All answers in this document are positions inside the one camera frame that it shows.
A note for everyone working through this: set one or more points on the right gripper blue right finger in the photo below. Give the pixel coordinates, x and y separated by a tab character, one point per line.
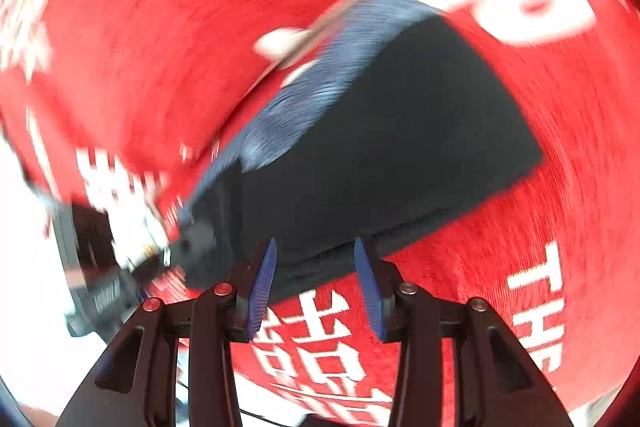
378	282

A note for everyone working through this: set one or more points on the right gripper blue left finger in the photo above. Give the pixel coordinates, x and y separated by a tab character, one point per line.
252	280

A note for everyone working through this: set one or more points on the black pants with blue waistband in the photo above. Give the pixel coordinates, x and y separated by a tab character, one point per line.
399	128

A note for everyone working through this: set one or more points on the red bedspread with white lettering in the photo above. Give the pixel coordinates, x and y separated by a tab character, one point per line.
523	311

